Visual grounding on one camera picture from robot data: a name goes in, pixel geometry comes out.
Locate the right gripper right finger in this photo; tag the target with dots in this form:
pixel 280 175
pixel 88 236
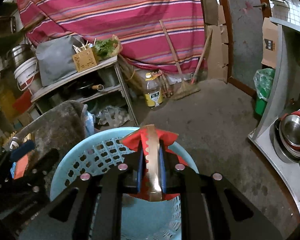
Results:
pixel 211 207

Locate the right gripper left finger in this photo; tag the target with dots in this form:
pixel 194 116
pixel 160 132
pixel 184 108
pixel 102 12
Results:
pixel 91 206

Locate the red foil wrapper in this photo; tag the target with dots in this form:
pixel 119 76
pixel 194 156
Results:
pixel 152 144

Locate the green bagged trash bin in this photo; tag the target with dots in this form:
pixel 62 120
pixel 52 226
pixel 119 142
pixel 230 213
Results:
pixel 263 81

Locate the light blue plastic basket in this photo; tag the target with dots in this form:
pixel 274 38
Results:
pixel 140 219

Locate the grey shaggy table mat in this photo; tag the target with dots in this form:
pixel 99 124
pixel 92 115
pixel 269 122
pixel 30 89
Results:
pixel 60 128

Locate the red plastic basket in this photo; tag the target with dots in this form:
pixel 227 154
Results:
pixel 23 103

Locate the steel bowls stack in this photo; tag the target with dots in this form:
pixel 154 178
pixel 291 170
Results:
pixel 286 138

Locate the yellow label oil bottle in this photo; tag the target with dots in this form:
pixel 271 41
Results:
pixel 153 93

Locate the white plastic bucket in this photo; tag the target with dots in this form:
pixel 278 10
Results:
pixel 27 76

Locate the grey low shelf table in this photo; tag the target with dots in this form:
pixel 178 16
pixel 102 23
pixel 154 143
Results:
pixel 102 79

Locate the steel pot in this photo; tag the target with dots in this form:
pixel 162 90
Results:
pixel 19 54

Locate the grey felt bag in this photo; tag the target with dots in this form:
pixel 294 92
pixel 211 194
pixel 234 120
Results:
pixel 55 58

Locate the yellow chopstick holder box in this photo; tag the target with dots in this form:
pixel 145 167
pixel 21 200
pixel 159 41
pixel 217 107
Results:
pixel 85 59

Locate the leafy greens in bag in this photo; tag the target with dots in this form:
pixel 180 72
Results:
pixel 107 48

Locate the brown cardboard sheet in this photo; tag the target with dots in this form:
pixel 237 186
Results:
pixel 270 38

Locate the pink striped cloth curtain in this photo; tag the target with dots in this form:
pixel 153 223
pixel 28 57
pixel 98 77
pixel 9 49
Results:
pixel 155 34

